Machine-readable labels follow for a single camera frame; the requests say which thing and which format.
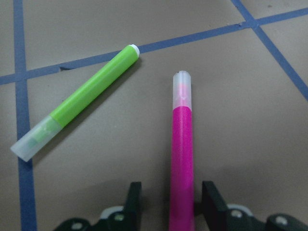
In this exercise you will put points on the green pen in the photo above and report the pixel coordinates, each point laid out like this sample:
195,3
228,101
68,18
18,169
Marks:
43,132

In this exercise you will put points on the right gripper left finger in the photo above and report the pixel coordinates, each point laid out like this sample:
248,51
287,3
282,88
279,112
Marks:
115,218

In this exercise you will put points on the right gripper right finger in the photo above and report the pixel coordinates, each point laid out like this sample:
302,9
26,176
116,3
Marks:
221,216

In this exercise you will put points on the pink pen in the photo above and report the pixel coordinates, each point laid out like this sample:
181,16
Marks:
181,211

